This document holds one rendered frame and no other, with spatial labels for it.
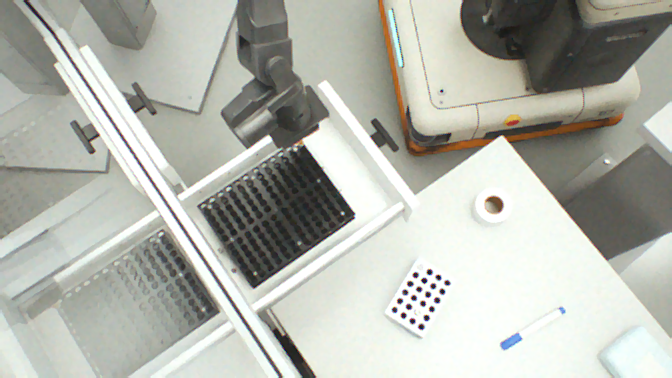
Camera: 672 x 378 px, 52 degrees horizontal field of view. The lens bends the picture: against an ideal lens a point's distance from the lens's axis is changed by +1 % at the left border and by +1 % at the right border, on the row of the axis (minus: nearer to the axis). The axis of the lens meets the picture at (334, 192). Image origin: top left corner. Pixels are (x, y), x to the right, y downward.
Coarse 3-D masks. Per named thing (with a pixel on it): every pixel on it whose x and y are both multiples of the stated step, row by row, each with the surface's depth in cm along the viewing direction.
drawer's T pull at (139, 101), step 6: (132, 84) 127; (138, 90) 127; (138, 96) 126; (144, 96) 126; (132, 102) 126; (138, 102) 126; (144, 102) 126; (150, 102) 126; (132, 108) 126; (138, 108) 126; (150, 108) 126
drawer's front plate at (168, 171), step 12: (84, 48) 127; (96, 60) 127; (96, 72) 126; (108, 84) 125; (120, 96) 125; (120, 108) 124; (132, 120) 123; (144, 132) 123; (144, 144) 122; (156, 156) 122; (168, 168) 122; (168, 180) 127; (180, 180) 130
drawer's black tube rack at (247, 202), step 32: (288, 160) 126; (224, 192) 123; (256, 192) 126; (288, 192) 122; (320, 192) 123; (224, 224) 121; (256, 224) 121; (288, 224) 121; (320, 224) 124; (256, 256) 120; (288, 256) 123
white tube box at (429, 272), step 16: (416, 272) 129; (432, 272) 130; (400, 288) 128; (416, 288) 131; (432, 288) 131; (448, 288) 128; (400, 304) 131; (416, 304) 127; (432, 304) 127; (400, 320) 126; (416, 320) 126; (432, 320) 126
